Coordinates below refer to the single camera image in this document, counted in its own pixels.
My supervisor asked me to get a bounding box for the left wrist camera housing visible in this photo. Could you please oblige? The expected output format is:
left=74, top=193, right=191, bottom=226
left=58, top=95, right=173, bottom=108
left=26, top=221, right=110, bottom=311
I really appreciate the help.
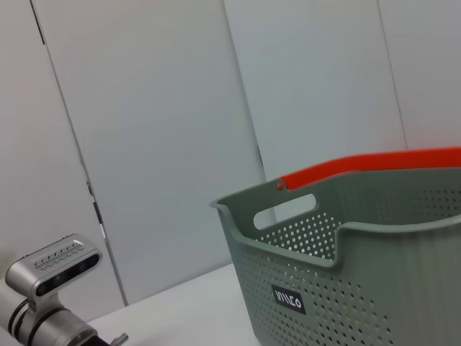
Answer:
left=5, top=233, right=104, bottom=311

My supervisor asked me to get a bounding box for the orange bin handle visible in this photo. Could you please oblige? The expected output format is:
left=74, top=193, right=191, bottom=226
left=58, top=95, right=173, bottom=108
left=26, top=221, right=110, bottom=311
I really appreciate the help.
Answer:
left=277, top=146, right=461, bottom=191

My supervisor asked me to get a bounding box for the grey-green perforated storage bin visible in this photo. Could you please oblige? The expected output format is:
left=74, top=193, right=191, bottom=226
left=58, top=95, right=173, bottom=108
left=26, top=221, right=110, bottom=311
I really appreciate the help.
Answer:
left=210, top=167, right=461, bottom=346

